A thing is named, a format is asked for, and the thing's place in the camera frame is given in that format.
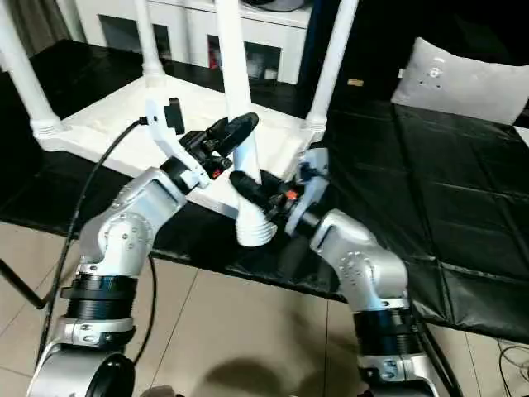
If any white plastic table leg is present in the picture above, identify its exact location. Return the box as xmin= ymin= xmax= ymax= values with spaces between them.
xmin=0 ymin=0 xmax=65 ymax=140
xmin=305 ymin=0 xmax=360 ymax=133
xmin=134 ymin=0 xmax=167 ymax=88
xmin=214 ymin=0 xmax=279 ymax=248

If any white plastic table top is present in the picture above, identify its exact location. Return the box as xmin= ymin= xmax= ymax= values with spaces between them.
xmin=35 ymin=76 xmax=327 ymax=220

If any white glass-door cabinet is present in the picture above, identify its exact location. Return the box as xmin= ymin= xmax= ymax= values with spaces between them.
xmin=68 ymin=0 xmax=311 ymax=86

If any grey round pot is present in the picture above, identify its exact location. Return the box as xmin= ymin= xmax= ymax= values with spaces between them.
xmin=243 ymin=0 xmax=307 ymax=13

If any black box with gold label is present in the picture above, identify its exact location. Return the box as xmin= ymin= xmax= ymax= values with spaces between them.
xmin=299 ymin=0 xmax=418 ymax=108

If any grey curtain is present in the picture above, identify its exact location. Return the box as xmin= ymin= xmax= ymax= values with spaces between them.
xmin=7 ymin=0 xmax=71 ymax=55

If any white pillow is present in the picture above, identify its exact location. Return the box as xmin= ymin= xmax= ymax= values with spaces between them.
xmin=390 ymin=36 xmax=529 ymax=126

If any black left robot foot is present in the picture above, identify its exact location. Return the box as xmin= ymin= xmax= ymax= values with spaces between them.
xmin=144 ymin=384 xmax=179 ymax=397

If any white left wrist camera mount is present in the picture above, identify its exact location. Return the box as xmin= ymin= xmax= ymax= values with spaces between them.
xmin=144 ymin=97 xmax=210 ymax=191

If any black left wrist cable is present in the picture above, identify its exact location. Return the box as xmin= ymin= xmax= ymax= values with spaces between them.
xmin=39 ymin=117 xmax=158 ymax=373

